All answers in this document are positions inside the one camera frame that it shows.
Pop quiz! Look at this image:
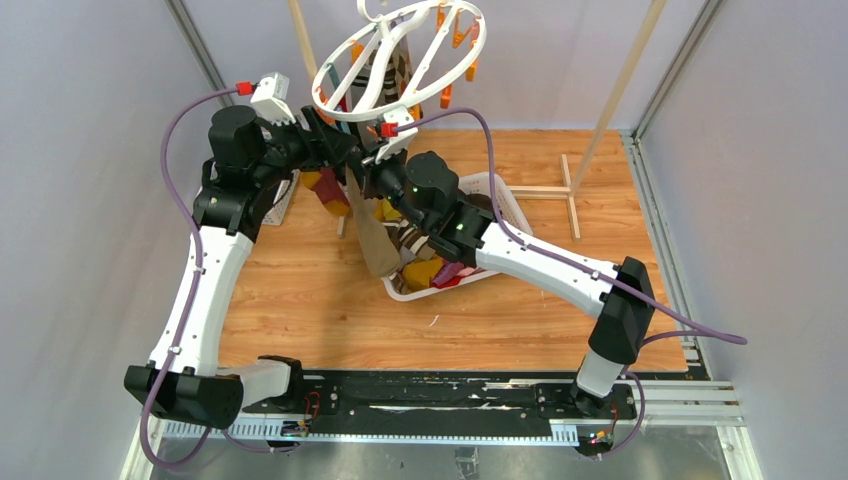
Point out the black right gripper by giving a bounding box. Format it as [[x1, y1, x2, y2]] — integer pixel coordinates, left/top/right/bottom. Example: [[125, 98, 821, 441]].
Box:
[[344, 140, 428, 235]]

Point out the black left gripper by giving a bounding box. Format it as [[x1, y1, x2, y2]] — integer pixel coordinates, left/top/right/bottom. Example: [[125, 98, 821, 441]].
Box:
[[252, 105, 358, 189]]

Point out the tan brown sock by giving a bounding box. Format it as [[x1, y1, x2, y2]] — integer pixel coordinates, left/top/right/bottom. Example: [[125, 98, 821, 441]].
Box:
[[345, 168, 401, 278]]

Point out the white round clip hanger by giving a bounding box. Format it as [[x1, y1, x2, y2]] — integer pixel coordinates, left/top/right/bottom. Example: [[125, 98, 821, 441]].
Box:
[[311, 1, 488, 123]]

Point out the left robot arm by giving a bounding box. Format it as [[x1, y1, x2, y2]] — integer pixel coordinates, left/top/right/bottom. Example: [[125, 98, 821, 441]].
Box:
[[124, 105, 363, 430]]

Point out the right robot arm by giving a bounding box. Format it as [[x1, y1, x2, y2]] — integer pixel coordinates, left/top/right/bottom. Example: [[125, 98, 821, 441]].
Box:
[[350, 151, 658, 417]]

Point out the purple maroon mustard hanging sock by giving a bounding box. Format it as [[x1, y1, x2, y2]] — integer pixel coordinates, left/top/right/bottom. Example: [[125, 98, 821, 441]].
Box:
[[300, 168, 350, 217]]

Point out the small white perforated basket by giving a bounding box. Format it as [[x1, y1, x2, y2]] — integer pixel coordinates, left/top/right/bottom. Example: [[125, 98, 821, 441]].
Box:
[[262, 171, 301, 226]]

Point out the brown white striped sock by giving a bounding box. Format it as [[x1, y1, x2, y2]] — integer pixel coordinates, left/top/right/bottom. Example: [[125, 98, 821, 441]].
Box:
[[382, 219, 436, 265]]

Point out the white sock basket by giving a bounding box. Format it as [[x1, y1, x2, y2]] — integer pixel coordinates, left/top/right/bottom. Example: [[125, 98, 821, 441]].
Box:
[[382, 171, 533, 302]]

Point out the mustard yellow sock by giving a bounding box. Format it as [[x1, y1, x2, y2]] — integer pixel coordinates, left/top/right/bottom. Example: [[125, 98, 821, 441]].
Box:
[[374, 199, 444, 294]]

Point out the purple sock in basket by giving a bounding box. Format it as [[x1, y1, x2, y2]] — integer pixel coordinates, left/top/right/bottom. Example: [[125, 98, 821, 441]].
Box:
[[430, 262, 466, 288]]

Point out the red sock in basket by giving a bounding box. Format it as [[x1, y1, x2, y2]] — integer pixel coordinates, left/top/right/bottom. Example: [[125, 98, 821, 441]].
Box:
[[431, 268, 477, 289]]

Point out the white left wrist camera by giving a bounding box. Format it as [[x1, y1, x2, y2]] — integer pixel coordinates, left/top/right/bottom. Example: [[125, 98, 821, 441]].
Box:
[[250, 72, 296, 126]]

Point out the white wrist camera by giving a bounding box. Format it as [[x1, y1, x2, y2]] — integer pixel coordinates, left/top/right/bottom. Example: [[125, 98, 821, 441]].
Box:
[[250, 72, 296, 126], [374, 106, 418, 164]]

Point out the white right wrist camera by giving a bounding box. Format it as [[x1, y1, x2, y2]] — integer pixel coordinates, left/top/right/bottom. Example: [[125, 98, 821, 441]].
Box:
[[374, 106, 418, 164]]

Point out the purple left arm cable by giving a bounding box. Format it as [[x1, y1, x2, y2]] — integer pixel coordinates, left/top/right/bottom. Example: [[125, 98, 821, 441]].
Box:
[[139, 86, 293, 470]]

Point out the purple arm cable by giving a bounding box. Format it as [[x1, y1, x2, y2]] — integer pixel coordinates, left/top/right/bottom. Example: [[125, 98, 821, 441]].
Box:
[[139, 86, 293, 470], [396, 107, 749, 460]]

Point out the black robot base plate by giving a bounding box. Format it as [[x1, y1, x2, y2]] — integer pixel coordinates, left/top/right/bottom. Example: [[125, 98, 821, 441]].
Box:
[[245, 370, 639, 439]]

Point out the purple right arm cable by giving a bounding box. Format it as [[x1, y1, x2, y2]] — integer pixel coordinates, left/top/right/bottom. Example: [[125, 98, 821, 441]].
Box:
[[396, 107, 749, 460]]

